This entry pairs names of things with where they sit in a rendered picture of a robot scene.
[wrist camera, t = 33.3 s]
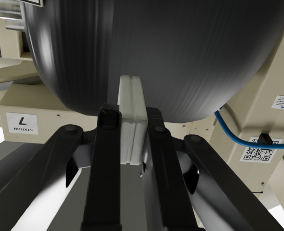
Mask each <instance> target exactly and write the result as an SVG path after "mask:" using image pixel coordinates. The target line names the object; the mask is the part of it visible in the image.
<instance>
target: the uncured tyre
mask: <svg viewBox="0 0 284 231"><path fill-rule="evenodd" d="M19 4H20V9H21V14H22V21H23V25H24V30H25V34H26V38H27V43H28V46H29V50H30V53H31V56H32V60H33V62H34V65H35V68H36V70H37V72H38V75H39V76H40V78H41V80H42V81H43V83H44V84H45V85H46V86H47V87H48V89H49V90H50V91H51V92H52V93H53V94H54V95H55V96H56V97H57V98H58V99H59V100H60V101H61V103H62V104H63V105H64V106H65V107H66V108H68V109H70V110H72V111H75V112H78V113H81V114H83V115H86V116H98V112H99V110H100V106H102V105H103V104H104V103H105V104H115V105H117V104H118V96H119V87H120V76H122V75H129V77H132V76H139V77H140V78H141V82H142V89H143V95H144V100H145V106H146V107H152V108H158V109H159V110H160V111H161V114H162V117H163V121H164V122H169V123H180V124H181V123H187V122H192V121H198V120H202V119H205V118H207V117H209V116H210V115H212V114H213V113H214V112H216V111H217V110H218V109H219V108H220V107H222V106H223V105H224V104H225V103H227V102H228V101H229V100H230V99H231V98H233V97H234V96H235V95H236V94H237V93H239V92H240V91H241V90H242V88H244V87H245V86H246V85H247V84H248V83H249V81H250V80H251V79H252V78H253V77H254V75H255V74H256V73H257V71H258V70H259V69H260V67H261V66H262V64H263V63H264V61H265V60H266V58H267V57H268V55H269V54H270V52H271V50H272V49H273V47H274V45H275V44H276V42H277V40H278V39H279V37H280V35H281V33H282V31H283V29H284V0H43V4H44V6H43V7H40V6H36V5H32V4H28V3H25V2H21V1H19Z"/></svg>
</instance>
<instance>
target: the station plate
mask: <svg viewBox="0 0 284 231"><path fill-rule="evenodd" d="M6 117H7V122H8V127H9V132H12V133H24V134H37V135H38V126H37V117H36V115H30V114H19V113H8V112H6Z"/></svg>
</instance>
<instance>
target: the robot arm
mask: <svg viewBox="0 0 284 231"><path fill-rule="evenodd" d="M141 162H142V167H141V173H140V178H141V177H142V181H143V190H144V201H145V211H146V221H147V231H284V228H283V227H282V226H281V225H280V223H279V222H278V221H277V220H276V219H275V218H274V217H273V215H272V214H271V213H270V212H269V211H268V210H267V209H266V207H265V206H264V205H263V204H262V203H261V202H260V201H259V200H258V198H257V197H256V196H255V195H254V194H253V193H252V192H251V190H250V189H249V188H248V187H247V186H246V185H245V184H244V182H243V181H242V180H241V179H240V178H239V177H238V176H237V175H236V174H235V173H234V171H233V170H232V169H231V168H230V167H229V166H228V165H227V164H226V162H225V161H224V160H223V159H222V158H221V157H220V156H219V154H218V153H217V152H216V151H215V150H214V149H213V148H212V146H211V145H210V144H209V143H208V142H207V141H206V140H205V139H204V138H202V137H200V136H199V135H195V134H188V135H185V136H184V139H183V140H182V139H178V138H175V137H173V136H171V133H170V131H169V129H167V128H166V127H165V125H164V121H163V117H162V114H161V111H160V110H159V109H158V108H152V107H146V106H145V100H144V95H143V89H142V82H141V78H140V77H139V76H132V77H129V75H122V76H120V87H119V96H118V104H105V103H104V104H103V105H102V106H100V110H99V112H98V119H97V127H96V128H95V129H93V130H90V131H85V132H84V131H83V128H81V127H80V126H78V125H73V124H67V125H63V126H61V127H60V128H59V129H58V130H57V131H56V132H55V133H54V134H53V135H52V136H51V137H50V138H49V139H48V140H47V142H46V143H45V144H44V145H43V146H42V147H41V148H40V149H39V150H38V151H37V152H36V154H35V155H34V156H33V157H32V158H31V159H30V160H29V161H28V162H27V163H26V164H25V165H24V166H23V167H22V168H21V169H20V170H19V172H18V173H17V174H16V175H15V176H14V177H13V178H12V179H11V180H10V181H9V182H8V183H7V185H6V186H5V187H4V188H3V189H2V190H1V191H0V231H46V230H47V229H48V227H49V225H50V223H51V222H52V220H53V218H54V217H55V215H56V213H57V212H58V210H59V208H60V207H61V205H62V204H63V202H64V200H65V198H66V196H67V195H68V193H69V191H70V190H71V188H72V187H73V185H74V183H75V182H76V180H77V178H78V177H79V175H80V173H81V170H82V168H87V167H91V168H90V174H89V180H88V186H87V194H86V201H85V207H84V213H83V219H82V222H81V226H80V231H122V224H120V165H121V164H125V165H126V163H130V165H139V164H141ZM193 209H194V210H195V212H196V214H197V216H198V217H199V219H200V221H201V222H202V224H203V225H204V227H205V229H204V228H201V227H198V225H197V221H196V218H195V215H194V211H193Z"/></svg>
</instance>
